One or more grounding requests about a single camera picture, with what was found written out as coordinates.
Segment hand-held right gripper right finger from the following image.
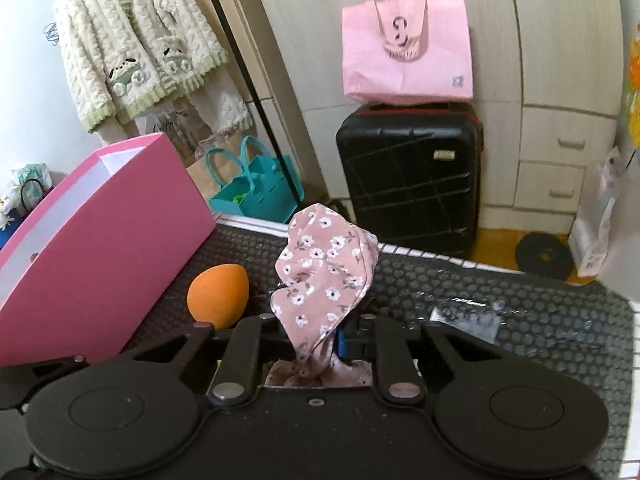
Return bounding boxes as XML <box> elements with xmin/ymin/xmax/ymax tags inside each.
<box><xmin>336</xmin><ymin>313</ymin><xmax>567</xmax><ymax>404</ymax></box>

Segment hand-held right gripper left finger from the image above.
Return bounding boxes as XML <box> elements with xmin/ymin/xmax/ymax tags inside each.
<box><xmin>30</xmin><ymin>313</ymin><xmax>276</xmax><ymax>404</ymax></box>

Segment pink floral cloth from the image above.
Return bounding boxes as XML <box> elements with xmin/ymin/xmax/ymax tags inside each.
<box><xmin>260</xmin><ymin>204</ymin><xmax>379</xmax><ymax>390</ymax></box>

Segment pink cardboard box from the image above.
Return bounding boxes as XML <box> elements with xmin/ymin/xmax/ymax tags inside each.
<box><xmin>0</xmin><ymin>132</ymin><xmax>217</xmax><ymax>367</ymax></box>

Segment orange makeup sponge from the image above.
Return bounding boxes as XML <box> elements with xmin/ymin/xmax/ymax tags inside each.
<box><xmin>186</xmin><ymin>263</ymin><xmax>250</xmax><ymax>323</ymax></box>

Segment clear plastic packet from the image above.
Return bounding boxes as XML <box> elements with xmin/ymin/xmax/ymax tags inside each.
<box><xmin>429</xmin><ymin>297</ymin><xmax>506</xmax><ymax>343</ymax></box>

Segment teal felt bag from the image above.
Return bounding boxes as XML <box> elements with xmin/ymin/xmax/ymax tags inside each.
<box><xmin>207</xmin><ymin>135</ymin><xmax>306</xmax><ymax>224</ymax></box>

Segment black suitcase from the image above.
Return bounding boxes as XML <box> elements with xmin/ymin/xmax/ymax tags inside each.
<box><xmin>335</xmin><ymin>102</ymin><xmax>485</xmax><ymax>259</ymax></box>

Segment brown paper bag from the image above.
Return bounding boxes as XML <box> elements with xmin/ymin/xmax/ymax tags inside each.
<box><xmin>186</xmin><ymin>130</ymin><xmax>251</xmax><ymax>201</ymax></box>

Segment black weight plate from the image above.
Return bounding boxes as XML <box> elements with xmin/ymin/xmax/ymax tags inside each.
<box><xmin>515</xmin><ymin>232</ymin><xmax>575</xmax><ymax>281</ymax></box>

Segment white shopping bag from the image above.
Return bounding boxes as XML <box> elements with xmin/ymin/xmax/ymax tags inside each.
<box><xmin>134</xmin><ymin>107</ymin><xmax>198</xmax><ymax>163</ymax></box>

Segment beige wardrobe drawer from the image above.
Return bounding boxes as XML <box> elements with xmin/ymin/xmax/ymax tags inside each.
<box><xmin>514</xmin><ymin>160</ymin><xmax>587</xmax><ymax>202</ymax></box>
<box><xmin>521</xmin><ymin>104</ymin><xmax>620</xmax><ymax>162</ymax></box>

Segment white plastic bag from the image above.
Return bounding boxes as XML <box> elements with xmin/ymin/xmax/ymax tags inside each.
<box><xmin>567</xmin><ymin>147</ymin><xmax>626</xmax><ymax>278</ymax></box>

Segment white green gift bag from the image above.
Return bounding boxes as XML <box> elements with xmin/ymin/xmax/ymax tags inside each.
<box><xmin>5</xmin><ymin>162</ymin><xmax>55</xmax><ymax>216</ymax></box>

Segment pink tote bag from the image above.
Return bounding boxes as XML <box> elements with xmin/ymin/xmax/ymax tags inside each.
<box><xmin>341</xmin><ymin>0</ymin><xmax>474</xmax><ymax>106</ymax></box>

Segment black clothes rack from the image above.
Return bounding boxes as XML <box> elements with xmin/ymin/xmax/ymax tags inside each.
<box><xmin>197</xmin><ymin>0</ymin><xmax>301</xmax><ymax>196</ymax></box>

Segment cream fleece jacket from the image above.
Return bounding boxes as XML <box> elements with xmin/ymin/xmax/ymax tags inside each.
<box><xmin>52</xmin><ymin>0</ymin><xmax>253</xmax><ymax>143</ymax></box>

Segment beige wardrobe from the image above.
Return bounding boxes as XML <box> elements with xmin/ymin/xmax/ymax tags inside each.
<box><xmin>205</xmin><ymin>0</ymin><xmax>626</xmax><ymax>233</ymax></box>

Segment colourful hanging bag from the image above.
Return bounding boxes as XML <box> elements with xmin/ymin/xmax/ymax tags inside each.
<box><xmin>622</xmin><ymin>22</ymin><xmax>640</xmax><ymax>151</ymax></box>

